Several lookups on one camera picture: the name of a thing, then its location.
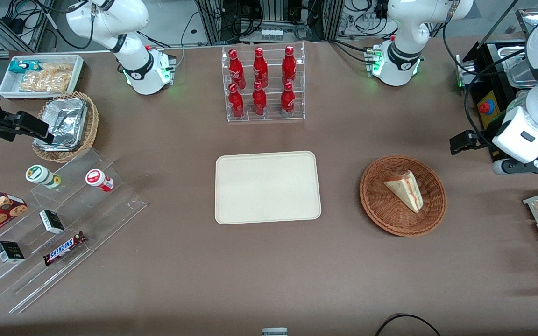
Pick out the small black carton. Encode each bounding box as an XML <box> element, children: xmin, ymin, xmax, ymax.
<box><xmin>39</xmin><ymin>210</ymin><xmax>66</xmax><ymax>235</ymax></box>
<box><xmin>0</xmin><ymin>241</ymin><xmax>26</xmax><ymax>264</ymax></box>

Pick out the green lid white cup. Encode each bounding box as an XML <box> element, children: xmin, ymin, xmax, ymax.
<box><xmin>25</xmin><ymin>165</ymin><xmax>62</xmax><ymax>189</ymax></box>

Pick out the yellow red emergency stop button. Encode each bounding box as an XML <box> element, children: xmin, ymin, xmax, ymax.
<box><xmin>477</xmin><ymin>91</ymin><xmax>502</xmax><ymax>131</ymax></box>

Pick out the black control box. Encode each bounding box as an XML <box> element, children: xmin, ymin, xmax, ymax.
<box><xmin>476</xmin><ymin>40</ymin><xmax>531</xmax><ymax>136</ymax></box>

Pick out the clear acrylic stepped shelf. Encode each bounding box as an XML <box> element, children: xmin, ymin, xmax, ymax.
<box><xmin>0</xmin><ymin>148</ymin><xmax>147</xmax><ymax>314</ymax></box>

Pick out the black cable loop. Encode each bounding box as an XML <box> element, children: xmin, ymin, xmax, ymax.
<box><xmin>374</xmin><ymin>314</ymin><xmax>442</xmax><ymax>336</ymax></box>

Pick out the snickers chocolate bar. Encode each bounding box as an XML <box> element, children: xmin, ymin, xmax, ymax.
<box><xmin>43</xmin><ymin>231</ymin><xmax>87</xmax><ymax>266</ymax></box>

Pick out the aluminium foil tray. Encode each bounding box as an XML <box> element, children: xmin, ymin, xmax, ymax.
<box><xmin>34</xmin><ymin>97</ymin><xmax>88</xmax><ymax>152</ymax></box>

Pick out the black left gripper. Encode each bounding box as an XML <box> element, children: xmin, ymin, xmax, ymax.
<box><xmin>450</xmin><ymin>132</ymin><xmax>538</xmax><ymax>176</ymax></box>

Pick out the light wicker basket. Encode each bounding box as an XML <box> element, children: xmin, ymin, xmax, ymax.
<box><xmin>32</xmin><ymin>91</ymin><xmax>99</xmax><ymax>163</ymax></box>

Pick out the clear acrylic bottle rack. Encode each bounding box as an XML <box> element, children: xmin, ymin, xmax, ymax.
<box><xmin>221</xmin><ymin>42</ymin><xmax>306</xmax><ymax>123</ymax></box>

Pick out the brown wicker basket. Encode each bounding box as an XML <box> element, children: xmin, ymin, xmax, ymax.
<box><xmin>359</xmin><ymin>155</ymin><xmax>447</xmax><ymax>237</ymax></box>

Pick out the cream plastic tray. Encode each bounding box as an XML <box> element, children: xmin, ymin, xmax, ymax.
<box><xmin>214</xmin><ymin>150</ymin><xmax>322</xmax><ymax>225</ymax></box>

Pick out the teal snack packet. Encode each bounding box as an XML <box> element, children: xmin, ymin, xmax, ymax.
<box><xmin>8</xmin><ymin>60</ymin><xmax>43</xmax><ymax>75</ymax></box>

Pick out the triangle sandwich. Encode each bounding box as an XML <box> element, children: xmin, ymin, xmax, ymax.
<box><xmin>383</xmin><ymin>170</ymin><xmax>424</xmax><ymax>214</ymax></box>

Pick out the red lid white cup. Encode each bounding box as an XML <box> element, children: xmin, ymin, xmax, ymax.
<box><xmin>85</xmin><ymin>169</ymin><xmax>115</xmax><ymax>192</ymax></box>

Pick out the white plastic bin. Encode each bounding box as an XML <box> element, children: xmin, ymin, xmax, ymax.
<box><xmin>0</xmin><ymin>54</ymin><xmax>85</xmax><ymax>100</ymax></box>

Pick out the red cola bottle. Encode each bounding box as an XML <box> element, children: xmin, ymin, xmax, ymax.
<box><xmin>228</xmin><ymin>49</ymin><xmax>246</xmax><ymax>89</ymax></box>
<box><xmin>253</xmin><ymin>47</ymin><xmax>269</xmax><ymax>88</ymax></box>
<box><xmin>281</xmin><ymin>82</ymin><xmax>296</xmax><ymax>117</ymax></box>
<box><xmin>282</xmin><ymin>45</ymin><xmax>297</xmax><ymax>87</ymax></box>
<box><xmin>252</xmin><ymin>81</ymin><xmax>268</xmax><ymax>116</ymax></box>
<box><xmin>228</xmin><ymin>83</ymin><xmax>245</xmax><ymax>118</ymax></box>

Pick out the clear bag of crackers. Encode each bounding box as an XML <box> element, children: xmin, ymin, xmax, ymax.
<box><xmin>40</xmin><ymin>62</ymin><xmax>74</xmax><ymax>75</ymax></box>
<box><xmin>19</xmin><ymin>70</ymin><xmax>72</xmax><ymax>93</ymax></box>

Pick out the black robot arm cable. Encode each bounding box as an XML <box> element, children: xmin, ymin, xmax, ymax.
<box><xmin>442</xmin><ymin>14</ymin><xmax>531</xmax><ymax>147</ymax></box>

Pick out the aluminium profile frame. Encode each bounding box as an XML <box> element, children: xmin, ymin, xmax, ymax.
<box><xmin>194</xmin><ymin>0</ymin><xmax>344</xmax><ymax>45</ymax></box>

